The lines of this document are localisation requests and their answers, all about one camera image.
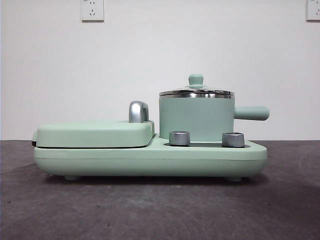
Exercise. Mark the glass lid with green knob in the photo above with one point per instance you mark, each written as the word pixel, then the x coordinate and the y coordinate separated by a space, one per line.
pixel 196 80

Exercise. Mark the mint green steamer pot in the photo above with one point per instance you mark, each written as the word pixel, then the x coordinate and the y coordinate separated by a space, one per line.
pixel 195 117

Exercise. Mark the silver control knob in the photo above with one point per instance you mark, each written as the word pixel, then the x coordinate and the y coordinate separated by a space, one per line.
pixel 233 139
pixel 179 138

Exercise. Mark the mint green breakfast machine base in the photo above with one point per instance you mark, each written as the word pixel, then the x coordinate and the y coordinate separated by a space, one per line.
pixel 125 162

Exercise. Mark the white wall socket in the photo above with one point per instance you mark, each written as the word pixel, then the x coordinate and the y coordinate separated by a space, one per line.
pixel 313 10
pixel 92 10

